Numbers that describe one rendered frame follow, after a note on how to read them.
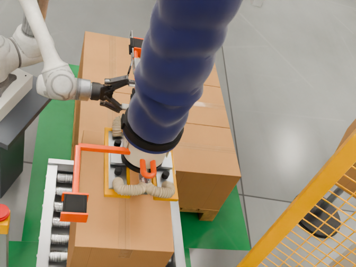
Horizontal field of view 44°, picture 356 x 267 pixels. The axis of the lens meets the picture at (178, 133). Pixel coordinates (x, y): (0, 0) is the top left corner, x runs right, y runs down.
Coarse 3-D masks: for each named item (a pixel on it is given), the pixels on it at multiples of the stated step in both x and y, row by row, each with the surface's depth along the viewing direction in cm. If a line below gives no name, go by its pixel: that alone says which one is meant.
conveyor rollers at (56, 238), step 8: (64, 176) 236; (72, 176) 237; (56, 192) 229; (56, 208) 223; (56, 224) 218; (64, 224) 219; (56, 240) 212; (64, 240) 213; (56, 256) 206; (64, 256) 207; (168, 264) 222
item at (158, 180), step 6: (162, 168) 180; (174, 168) 182; (156, 174) 177; (162, 174) 176; (168, 174) 175; (174, 174) 180; (156, 180) 175; (162, 180) 176; (168, 180) 177; (174, 180) 178; (156, 198) 170; (162, 198) 171; (168, 198) 172; (174, 198) 172
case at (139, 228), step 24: (96, 144) 205; (96, 168) 196; (96, 192) 188; (96, 216) 181; (120, 216) 184; (144, 216) 187; (168, 216) 190; (72, 240) 186; (96, 240) 174; (120, 240) 177; (144, 240) 180; (168, 240) 183; (72, 264) 181; (96, 264) 183; (120, 264) 185; (144, 264) 186
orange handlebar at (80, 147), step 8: (136, 56) 204; (80, 144) 161; (88, 144) 162; (80, 152) 159; (104, 152) 164; (112, 152) 165; (120, 152) 165; (128, 152) 166; (80, 160) 157; (144, 160) 165; (144, 168) 162; (152, 168) 164; (144, 176) 161; (152, 176) 162
